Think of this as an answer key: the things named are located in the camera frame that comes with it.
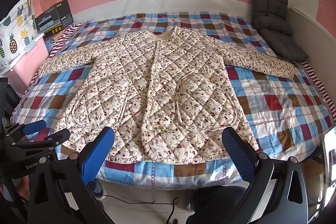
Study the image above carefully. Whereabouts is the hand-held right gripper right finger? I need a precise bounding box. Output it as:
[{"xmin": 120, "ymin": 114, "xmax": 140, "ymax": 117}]
[{"xmin": 222, "ymin": 127, "xmax": 309, "ymax": 224}]

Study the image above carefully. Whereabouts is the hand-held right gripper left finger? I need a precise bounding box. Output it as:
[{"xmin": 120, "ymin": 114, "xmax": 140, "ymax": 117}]
[{"xmin": 28, "ymin": 126, "xmax": 116, "ymax": 224}]

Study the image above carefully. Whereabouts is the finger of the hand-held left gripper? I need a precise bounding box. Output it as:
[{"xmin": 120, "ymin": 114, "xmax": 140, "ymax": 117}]
[
  {"xmin": 12, "ymin": 129, "xmax": 71, "ymax": 155},
  {"xmin": 4, "ymin": 120, "xmax": 46, "ymax": 142}
]

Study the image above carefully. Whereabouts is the floral quilted blanket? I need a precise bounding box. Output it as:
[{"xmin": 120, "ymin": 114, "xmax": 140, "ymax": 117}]
[{"xmin": 39, "ymin": 25, "xmax": 296, "ymax": 163}]

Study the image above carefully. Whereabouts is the person's dark trouser leg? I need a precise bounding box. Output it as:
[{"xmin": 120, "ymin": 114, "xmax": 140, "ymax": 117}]
[{"xmin": 185, "ymin": 186, "xmax": 247, "ymax": 224}]

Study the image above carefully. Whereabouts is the plaid bed sheet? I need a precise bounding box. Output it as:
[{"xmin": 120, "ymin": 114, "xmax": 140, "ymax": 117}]
[{"xmin": 10, "ymin": 11, "xmax": 336, "ymax": 190}]

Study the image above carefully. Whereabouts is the pink storage box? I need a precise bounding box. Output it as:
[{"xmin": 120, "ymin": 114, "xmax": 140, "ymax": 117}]
[{"xmin": 8, "ymin": 32, "xmax": 57, "ymax": 88}]

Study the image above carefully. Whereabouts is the pineapple print cloth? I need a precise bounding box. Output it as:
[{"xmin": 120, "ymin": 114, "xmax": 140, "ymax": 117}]
[{"xmin": 0, "ymin": 0, "xmax": 37, "ymax": 75}]

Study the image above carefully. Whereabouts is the black cardboard box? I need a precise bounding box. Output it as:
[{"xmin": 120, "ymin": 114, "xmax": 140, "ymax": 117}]
[{"xmin": 35, "ymin": 0, "xmax": 74, "ymax": 38}]

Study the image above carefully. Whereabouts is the dark grey pillow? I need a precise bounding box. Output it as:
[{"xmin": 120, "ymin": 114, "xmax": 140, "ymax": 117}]
[{"xmin": 253, "ymin": 15, "xmax": 310, "ymax": 60}]

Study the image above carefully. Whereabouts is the grey quilted cushion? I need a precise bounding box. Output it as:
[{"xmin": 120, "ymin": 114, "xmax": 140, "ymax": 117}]
[{"xmin": 252, "ymin": 0, "xmax": 289, "ymax": 24}]

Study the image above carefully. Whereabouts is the black cable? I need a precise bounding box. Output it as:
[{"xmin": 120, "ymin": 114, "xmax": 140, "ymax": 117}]
[{"xmin": 101, "ymin": 194, "xmax": 179, "ymax": 224}]

